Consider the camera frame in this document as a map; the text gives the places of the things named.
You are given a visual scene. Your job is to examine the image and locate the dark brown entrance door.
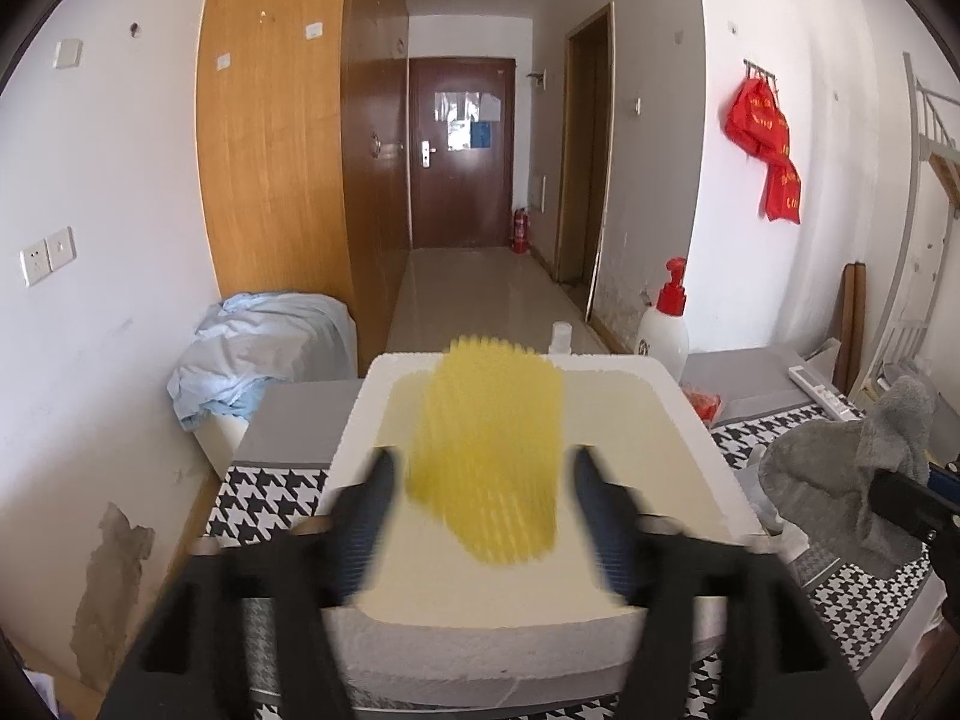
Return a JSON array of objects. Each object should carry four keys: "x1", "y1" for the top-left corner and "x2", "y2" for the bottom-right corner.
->
[{"x1": 409, "y1": 58, "x2": 517, "y2": 250}]

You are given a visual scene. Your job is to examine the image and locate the red snack packet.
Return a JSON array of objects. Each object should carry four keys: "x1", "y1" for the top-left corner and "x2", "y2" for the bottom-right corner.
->
[{"x1": 682, "y1": 384, "x2": 722, "y2": 421}]

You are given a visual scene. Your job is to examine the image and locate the brown door frame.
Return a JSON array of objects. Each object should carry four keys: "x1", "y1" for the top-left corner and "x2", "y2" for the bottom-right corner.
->
[{"x1": 555, "y1": 4, "x2": 616, "y2": 320}]

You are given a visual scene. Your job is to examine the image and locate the white pump bottle red top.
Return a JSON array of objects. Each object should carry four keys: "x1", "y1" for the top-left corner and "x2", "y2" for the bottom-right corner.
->
[{"x1": 636, "y1": 257, "x2": 691, "y2": 383}]

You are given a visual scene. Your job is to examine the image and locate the white wall socket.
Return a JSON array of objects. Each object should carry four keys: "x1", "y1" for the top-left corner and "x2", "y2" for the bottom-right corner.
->
[{"x1": 20, "y1": 240, "x2": 51, "y2": 287}]

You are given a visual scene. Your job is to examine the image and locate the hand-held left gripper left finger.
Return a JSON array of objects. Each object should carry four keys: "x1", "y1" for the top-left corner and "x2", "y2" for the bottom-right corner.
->
[{"x1": 97, "y1": 446, "x2": 398, "y2": 720}]

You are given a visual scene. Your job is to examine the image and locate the grey towel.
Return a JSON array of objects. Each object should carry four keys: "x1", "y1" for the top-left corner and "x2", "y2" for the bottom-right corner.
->
[{"x1": 757, "y1": 376, "x2": 938, "y2": 578}]

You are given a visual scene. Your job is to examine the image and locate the red plastic bag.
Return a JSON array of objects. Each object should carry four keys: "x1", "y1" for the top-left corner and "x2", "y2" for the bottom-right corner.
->
[
  {"x1": 763, "y1": 156, "x2": 802, "y2": 224},
  {"x1": 724, "y1": 75, "x2": 792, "y2": 162}
]

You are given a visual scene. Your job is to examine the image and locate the white metal bunk bed frame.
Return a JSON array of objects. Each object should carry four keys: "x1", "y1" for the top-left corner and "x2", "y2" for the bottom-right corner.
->
[{"x1": 862, "y1": 52, "x2": 960, "y2": 406}]

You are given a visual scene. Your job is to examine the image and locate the white remote control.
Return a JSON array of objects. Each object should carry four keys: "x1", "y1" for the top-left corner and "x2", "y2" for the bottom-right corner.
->
[{"x1": 787, "y1": 364, "x2": 865, "y2": 421}]

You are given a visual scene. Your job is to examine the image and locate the white styrofoam box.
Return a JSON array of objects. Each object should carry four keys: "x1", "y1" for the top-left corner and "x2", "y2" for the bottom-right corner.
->
[{"x1": 319, "y1": 351, "x2": 766, "y2": 698}]

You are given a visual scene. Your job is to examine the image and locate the light blue cloth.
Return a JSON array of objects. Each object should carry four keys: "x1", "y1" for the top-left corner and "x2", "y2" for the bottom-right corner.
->
[{"x1": 166, "y1": 292, "x2": 357, "y2": 432}]

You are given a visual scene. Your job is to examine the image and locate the yellow foam fruit net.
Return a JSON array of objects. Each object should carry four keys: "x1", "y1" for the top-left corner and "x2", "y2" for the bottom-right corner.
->
[{"x1": 405, "y1": 334, "x2": 565, "y2": 563}]

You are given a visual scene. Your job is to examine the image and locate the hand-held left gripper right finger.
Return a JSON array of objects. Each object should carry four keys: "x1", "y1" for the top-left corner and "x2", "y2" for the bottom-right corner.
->
[{"x1": 574, "y1": 446, "x2": 875, "y2": 720}]

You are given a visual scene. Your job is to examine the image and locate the wooden wardrobe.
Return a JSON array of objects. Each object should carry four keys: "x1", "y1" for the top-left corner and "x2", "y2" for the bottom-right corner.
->
[{"x1": 196, "y1": 0, "x2": 412, "y2": 376}]

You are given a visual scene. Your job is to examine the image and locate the brown wooden slats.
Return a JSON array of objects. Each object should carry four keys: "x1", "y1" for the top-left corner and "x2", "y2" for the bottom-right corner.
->
[{"x1": 829, "y1": 262, "x2": 869, "y2": 391}]

